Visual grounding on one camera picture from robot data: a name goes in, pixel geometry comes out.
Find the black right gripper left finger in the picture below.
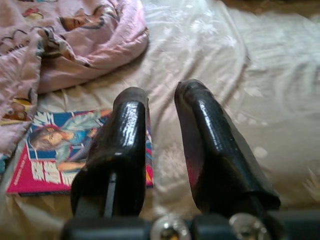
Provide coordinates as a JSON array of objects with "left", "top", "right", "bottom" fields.
[{"left": 70, "top": 86, "right": 151, "bottom": 218}]

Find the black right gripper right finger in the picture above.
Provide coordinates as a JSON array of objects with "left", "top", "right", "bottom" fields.
[{"left": 174, "top": 79, "right": 281, "bottom": 217}]

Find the colourful comic book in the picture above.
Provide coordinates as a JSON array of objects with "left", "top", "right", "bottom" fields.
[{"left": 6, "top": 109, "right": 154, "bottom": 197}]

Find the white floral bed sheet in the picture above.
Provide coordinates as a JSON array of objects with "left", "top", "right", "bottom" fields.
[{"left": 0, "top": 0, "right": 320, "bottom": 240}]

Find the pink cartoon print blanket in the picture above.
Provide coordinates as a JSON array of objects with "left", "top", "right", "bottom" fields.
[{"left": 0, "top": 0, "right": 150, "bottom": 161}]

